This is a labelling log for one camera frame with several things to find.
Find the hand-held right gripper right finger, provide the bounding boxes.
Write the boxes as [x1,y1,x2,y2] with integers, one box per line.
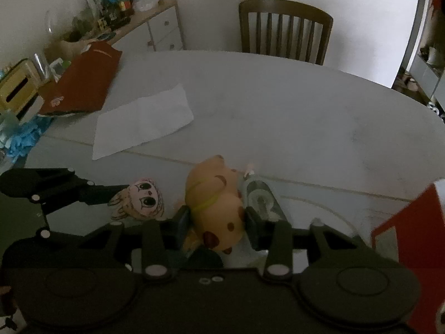
[245,206,369,282]

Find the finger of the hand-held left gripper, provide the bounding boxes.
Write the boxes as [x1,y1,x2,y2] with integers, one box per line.
[0,168,129,239]

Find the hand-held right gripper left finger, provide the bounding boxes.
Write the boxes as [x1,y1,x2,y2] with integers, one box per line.
[70,205,191,281]

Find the tan spotted plush toy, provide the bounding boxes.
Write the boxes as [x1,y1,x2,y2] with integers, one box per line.
[184,154,247,255]

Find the cartoon face keychain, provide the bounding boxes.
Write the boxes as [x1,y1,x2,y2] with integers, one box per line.
[107,177,167,222]

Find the clear plastic bottle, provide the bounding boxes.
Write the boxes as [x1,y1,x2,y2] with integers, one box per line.
[243,177,288,224]

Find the blue gloves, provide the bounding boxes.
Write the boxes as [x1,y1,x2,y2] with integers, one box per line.
[6,116,53,165]

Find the white paper sheet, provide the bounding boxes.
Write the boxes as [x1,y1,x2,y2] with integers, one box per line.
[92,83,194,161]

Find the red-brown folder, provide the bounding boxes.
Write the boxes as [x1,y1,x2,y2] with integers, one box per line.
[38,41,123,116]

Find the yellow tissue box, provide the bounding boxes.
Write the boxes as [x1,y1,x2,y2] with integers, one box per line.
[0,58,41,112]

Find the clear drinking glass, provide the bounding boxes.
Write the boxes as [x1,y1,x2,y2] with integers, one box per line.
[33,53,52,85]

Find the tan paper bag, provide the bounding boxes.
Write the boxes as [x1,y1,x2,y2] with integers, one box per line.
[52,36,93,61]

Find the red box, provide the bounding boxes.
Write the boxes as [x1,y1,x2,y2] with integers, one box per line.
[369,182,445,334]

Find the pile of small toys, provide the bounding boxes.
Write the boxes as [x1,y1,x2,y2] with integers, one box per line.
[71,0,136,40]

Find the white cabinet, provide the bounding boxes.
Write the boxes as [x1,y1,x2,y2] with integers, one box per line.
[111,0,186,53]

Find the wooden chair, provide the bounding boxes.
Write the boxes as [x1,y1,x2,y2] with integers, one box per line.
[238,0,334,66]

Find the grey shelf unit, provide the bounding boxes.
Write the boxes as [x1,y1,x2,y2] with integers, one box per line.
[408,54,445,100]

